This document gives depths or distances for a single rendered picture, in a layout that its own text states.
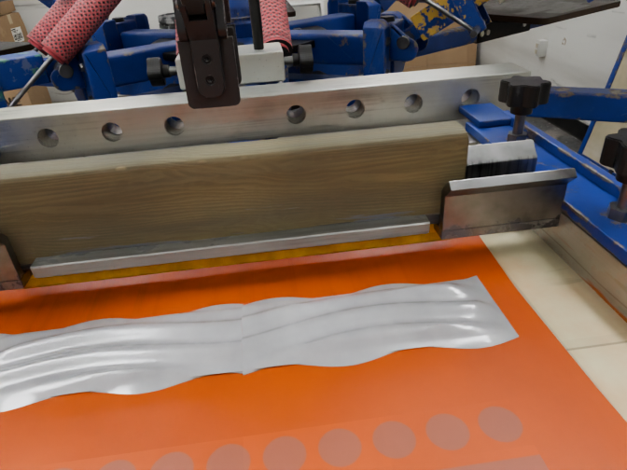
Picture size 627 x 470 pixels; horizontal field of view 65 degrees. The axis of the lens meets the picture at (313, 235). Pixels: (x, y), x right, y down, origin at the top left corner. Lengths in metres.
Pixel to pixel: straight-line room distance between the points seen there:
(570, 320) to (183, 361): 0.26
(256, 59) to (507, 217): 0.35
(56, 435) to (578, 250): 0.37
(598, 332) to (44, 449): 0.34
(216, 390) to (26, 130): 0.40
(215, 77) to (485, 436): 0.25
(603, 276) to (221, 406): 0.27
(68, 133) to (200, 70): 0.32
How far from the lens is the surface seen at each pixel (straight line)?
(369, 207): 0.38
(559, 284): 0.41
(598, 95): 1.03
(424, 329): 0.34
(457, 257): 0.42
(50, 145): 0.63
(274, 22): 0.81
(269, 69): 0.62
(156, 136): 0.59
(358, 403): 0.30
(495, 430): 0.30
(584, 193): 0.45
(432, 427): 0.30
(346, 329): 0.34
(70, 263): 0.40
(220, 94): 0.31
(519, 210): 0.42
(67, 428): 0.33
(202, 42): 0.31
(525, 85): 0.51
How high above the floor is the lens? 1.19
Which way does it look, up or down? 31 degrees down
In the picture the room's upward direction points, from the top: 4 degrees counter-clockwise
